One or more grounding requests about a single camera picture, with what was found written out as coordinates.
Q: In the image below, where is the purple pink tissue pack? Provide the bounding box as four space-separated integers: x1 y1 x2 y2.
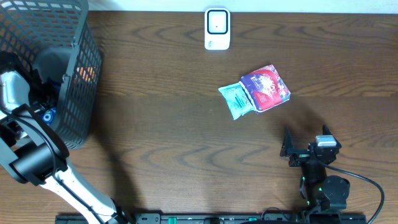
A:
239 64 291 113

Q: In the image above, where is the mint green tissue pack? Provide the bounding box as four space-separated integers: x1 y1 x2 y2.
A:
218 82 254 120

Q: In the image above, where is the orange tissue pack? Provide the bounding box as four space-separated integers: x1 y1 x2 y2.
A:
76 67 96 83

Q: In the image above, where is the blue Oreo cookie pack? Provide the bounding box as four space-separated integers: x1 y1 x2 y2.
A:
40 107 56 126

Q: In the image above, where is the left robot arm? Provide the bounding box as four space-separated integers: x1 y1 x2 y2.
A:
1 51 136 223

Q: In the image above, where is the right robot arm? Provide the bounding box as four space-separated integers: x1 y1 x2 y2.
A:
280 125 350 223

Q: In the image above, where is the grey plastic mesh basket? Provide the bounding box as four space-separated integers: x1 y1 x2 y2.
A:
1 0 102 149

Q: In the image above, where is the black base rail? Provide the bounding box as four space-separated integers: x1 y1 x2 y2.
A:
55 212 368 224

